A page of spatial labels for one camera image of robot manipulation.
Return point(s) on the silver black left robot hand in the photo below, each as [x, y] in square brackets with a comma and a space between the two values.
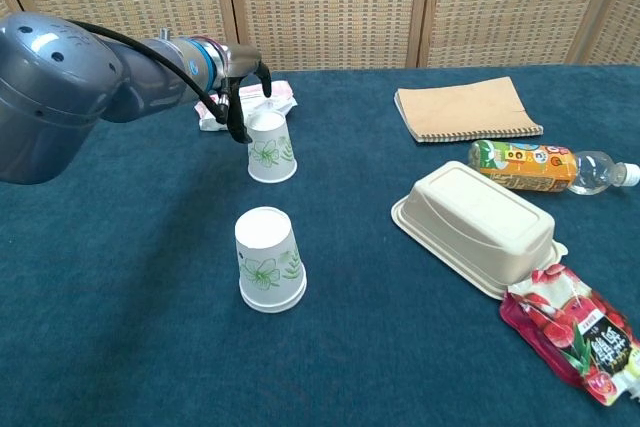
[242, 59]

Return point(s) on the large green flower paper cup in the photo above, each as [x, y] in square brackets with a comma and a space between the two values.
[265, 257]

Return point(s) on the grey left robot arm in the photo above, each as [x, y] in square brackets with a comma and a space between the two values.
[50, 97]

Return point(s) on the small green flower paper cup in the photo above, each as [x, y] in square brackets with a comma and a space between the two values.
[272, 154]

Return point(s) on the blue flower paper cup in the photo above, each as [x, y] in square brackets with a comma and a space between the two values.
[272, 309]

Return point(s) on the pink white wet wipes pack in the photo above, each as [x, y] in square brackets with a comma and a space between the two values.
[281, 92]

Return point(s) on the brown spiral notebook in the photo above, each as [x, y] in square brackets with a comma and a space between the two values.
[465, 109]

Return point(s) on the beige takeout food container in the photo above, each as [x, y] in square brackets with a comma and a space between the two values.
[475, 222]

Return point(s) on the orange label plastic bottle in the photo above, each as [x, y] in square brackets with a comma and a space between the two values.
[530, 167]

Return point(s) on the blue table cloth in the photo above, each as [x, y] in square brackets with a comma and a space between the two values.
[350, 347]

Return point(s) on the red lychee snack pouch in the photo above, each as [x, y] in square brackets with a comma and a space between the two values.
[575, 332]

